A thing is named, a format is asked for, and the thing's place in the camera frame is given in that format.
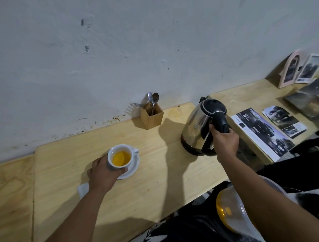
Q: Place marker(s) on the wooden cutlery holder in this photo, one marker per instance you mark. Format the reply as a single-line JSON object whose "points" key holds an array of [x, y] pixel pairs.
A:
{"points": [[153, 120]]}

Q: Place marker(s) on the dark glossy booklet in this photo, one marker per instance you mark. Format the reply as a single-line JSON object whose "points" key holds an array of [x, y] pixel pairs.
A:
{"points": [[306, 102]]}

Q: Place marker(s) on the white rectangular photo frame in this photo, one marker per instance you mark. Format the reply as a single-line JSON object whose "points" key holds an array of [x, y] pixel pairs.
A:
{"points": [[309, 68]]}

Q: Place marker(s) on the white saucer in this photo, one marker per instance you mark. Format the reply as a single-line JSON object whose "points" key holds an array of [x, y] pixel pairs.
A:
{"points": [[133, 167]]}

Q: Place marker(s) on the large dark car brochure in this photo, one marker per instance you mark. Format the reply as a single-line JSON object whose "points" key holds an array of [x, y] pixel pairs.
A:
{"points": [[261, 132]]}

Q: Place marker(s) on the pink arched photo frame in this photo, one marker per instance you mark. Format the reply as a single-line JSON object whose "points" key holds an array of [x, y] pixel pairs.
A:
{"points": [[290, 68]]}

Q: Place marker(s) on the person's left hand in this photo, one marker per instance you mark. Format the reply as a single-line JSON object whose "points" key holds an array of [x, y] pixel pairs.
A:
{"points": [[101, 178]]}

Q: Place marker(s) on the person's left thumb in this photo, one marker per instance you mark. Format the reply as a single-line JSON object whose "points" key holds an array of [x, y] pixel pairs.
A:
{"points": [[121, 171]]}

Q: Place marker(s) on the person's left forearm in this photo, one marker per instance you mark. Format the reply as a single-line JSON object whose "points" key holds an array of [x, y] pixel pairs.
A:
{"points": [[79, 219]]}

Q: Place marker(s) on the person's right thumb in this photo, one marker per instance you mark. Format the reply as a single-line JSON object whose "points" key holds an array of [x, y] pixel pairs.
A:
{"points": [[212, 129]]}

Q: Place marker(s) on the metal spoon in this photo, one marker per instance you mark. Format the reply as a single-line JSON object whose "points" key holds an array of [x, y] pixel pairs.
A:
{"points": [[155, 97], [149, 96]]}

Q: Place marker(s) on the yellow tea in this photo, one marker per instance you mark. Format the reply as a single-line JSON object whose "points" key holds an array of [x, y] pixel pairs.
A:
{"points": [[121, 158]]}

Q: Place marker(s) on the white paper napkin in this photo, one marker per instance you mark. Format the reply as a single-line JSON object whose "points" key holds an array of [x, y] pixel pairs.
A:
{"points": [[83, 190]]}

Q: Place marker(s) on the white ceramic tea cup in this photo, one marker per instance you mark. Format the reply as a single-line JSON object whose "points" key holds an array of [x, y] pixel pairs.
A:
{"points": [[124, 147]]}

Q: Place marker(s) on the person's right forearm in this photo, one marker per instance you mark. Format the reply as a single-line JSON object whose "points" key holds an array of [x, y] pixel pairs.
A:
{"points": [[264, 199]]}

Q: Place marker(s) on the small folded car brochure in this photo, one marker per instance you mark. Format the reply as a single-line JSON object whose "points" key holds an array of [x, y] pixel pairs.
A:
{"points": [[284, 119]]}

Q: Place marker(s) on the person's right hand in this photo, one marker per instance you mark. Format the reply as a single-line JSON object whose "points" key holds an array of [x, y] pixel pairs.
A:
{"points": [[225, 145]]}

